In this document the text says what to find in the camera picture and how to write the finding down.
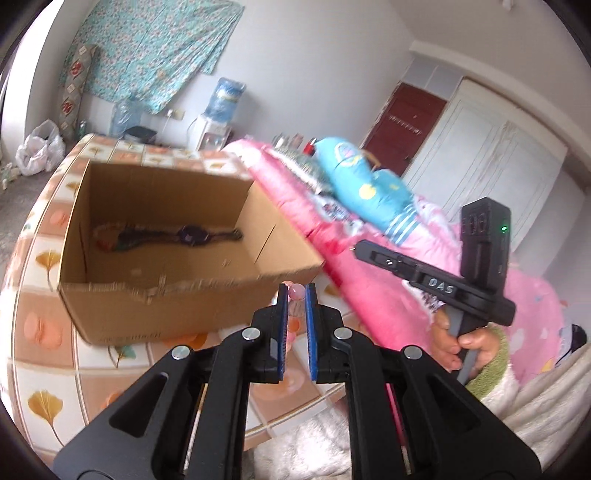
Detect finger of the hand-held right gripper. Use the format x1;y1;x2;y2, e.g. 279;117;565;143
353;239;422;284

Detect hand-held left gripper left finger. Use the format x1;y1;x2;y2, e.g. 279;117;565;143
54;283;290;480

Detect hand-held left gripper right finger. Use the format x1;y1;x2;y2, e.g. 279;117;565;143
304;283;540;480

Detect pink bead bracelet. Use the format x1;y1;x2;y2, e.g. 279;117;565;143
281;279;306;357

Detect brown cardboard box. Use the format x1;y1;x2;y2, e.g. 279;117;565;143
57;159;327;347

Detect person's right forearm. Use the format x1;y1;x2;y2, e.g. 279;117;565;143
462;322;591;467

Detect person's right hand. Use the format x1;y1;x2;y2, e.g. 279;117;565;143
431;306;505;373

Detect pink floral blanket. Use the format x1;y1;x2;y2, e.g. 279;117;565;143
223;137;591;403

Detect light blue pillow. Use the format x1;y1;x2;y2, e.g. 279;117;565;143
313;136;419;244

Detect white wardrobe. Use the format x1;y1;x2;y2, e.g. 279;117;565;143
401;78;570;252

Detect grey patterned cloth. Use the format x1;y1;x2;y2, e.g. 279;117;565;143
271;147;334;195

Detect red-brown door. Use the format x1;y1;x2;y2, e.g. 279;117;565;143
361;82;448;177

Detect dark cloth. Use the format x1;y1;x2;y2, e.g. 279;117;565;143
558;322;588;371

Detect white water dispenser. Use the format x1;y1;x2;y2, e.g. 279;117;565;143
193;114;232;154

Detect blue-label water bottle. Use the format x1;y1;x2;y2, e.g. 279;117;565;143
205;77;247;126

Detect tile-print tablecloth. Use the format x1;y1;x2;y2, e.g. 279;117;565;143
0;133;352;456

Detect small black box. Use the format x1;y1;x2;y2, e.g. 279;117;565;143
124;126;158;144

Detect empty clear water bottle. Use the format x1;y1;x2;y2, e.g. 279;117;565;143
110;96;149;140

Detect white plastic bag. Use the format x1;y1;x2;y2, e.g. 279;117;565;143
16;119;66;176

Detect teal floral cloth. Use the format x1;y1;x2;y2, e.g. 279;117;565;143
73;0;246;114

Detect rolled patterned mat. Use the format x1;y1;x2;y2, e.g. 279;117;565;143
58;43;99;140

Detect dark beaded necklace in box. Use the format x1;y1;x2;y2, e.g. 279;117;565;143
117;223;244;253

